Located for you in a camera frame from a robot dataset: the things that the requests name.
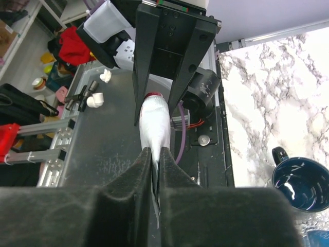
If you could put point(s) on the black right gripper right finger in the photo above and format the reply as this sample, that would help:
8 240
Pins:
195 216

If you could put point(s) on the white pipe elbow fitting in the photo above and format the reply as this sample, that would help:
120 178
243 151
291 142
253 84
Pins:
95 100

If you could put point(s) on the blue toothpaste tube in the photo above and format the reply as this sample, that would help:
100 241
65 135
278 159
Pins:
317 239

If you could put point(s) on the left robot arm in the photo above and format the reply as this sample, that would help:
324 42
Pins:
172 38

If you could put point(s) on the dark blue mug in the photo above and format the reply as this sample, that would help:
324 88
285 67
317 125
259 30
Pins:
304 182

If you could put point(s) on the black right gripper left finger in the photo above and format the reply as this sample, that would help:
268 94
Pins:
116 214

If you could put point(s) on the red cloth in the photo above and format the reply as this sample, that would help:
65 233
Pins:
73 50

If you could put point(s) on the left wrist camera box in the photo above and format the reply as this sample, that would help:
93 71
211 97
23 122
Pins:
105 36

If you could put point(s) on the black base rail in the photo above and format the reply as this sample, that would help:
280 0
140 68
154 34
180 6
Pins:
201 137

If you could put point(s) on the black bag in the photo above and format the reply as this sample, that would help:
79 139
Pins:
22 109

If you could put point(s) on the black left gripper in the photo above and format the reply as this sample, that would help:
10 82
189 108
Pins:
172 38

